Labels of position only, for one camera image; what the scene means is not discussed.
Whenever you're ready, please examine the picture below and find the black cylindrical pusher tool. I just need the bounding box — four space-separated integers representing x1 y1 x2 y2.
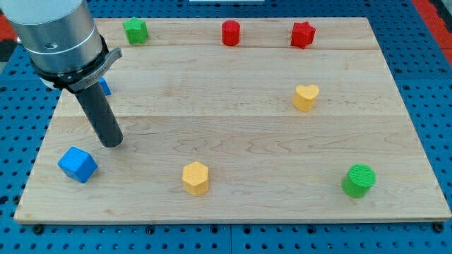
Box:
75 82 123 147

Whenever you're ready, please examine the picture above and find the blue cube block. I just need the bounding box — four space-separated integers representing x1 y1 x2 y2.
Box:
57 147 98 183

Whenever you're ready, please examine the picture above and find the red cylinder block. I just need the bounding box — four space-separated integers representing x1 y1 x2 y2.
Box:
221 20 241 47

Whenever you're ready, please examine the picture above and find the small blue block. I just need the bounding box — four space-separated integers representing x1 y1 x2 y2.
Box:
99 77 112 96

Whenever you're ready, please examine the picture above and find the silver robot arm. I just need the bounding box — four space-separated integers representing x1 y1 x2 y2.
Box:
1 0 122 93

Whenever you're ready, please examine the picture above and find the green star block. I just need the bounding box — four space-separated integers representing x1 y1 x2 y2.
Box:
122 17 148 44

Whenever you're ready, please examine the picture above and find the yellow hexagon block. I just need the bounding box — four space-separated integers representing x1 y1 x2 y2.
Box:
182 162 209 196

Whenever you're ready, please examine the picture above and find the yellow heart block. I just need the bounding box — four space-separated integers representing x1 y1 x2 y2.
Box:
292 85 319 112

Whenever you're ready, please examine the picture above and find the green cylinder block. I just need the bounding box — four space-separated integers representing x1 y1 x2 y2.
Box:
342 164 376 198

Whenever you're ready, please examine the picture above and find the red star block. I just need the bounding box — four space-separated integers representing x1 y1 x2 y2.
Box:
290 21 316 49

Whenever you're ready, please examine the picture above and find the wooden board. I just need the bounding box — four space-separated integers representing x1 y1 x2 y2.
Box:
15 18 451 224

